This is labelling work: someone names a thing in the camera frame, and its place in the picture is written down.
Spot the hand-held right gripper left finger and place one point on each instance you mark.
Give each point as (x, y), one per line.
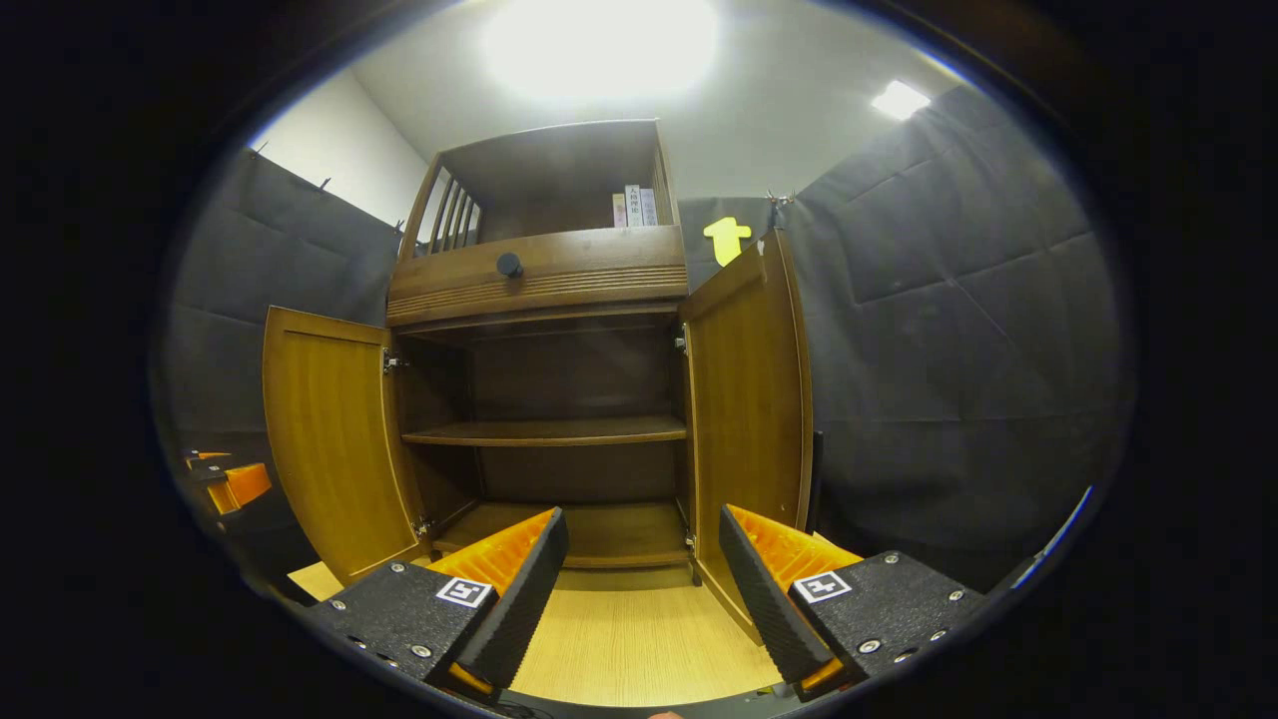
(519, 599)

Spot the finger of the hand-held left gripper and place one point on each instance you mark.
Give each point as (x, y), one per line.
(208, 473)
(205, 456)

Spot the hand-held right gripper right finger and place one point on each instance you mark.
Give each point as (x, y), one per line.
(764, 599)

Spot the wooden shoe cabinet door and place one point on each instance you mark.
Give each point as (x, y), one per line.
(744, 419)
(329, 449)

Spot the wooden double-door shoe cabinet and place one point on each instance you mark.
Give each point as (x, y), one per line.
(559, 369)

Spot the wooden inner cabinet shelf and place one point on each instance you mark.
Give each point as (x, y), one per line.
(549, 431)

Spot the wooden cabinet drawer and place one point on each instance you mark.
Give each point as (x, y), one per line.
(599, 265)

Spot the black backdrop cloth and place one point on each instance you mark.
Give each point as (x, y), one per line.
(290, 270)
(958, 350)

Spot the black round drawer knob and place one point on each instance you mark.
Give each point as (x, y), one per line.
(509, 265)

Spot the pink upright book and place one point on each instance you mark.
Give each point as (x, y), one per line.
(619, 211)

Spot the metal cloth clip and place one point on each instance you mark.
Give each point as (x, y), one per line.
(780, 197)

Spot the pale grey upright book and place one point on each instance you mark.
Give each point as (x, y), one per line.
(648, 207)

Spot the small ceiling light panel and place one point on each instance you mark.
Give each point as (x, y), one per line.
(900, 100)

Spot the large ceiling light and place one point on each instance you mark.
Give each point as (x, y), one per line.
(599, 45)

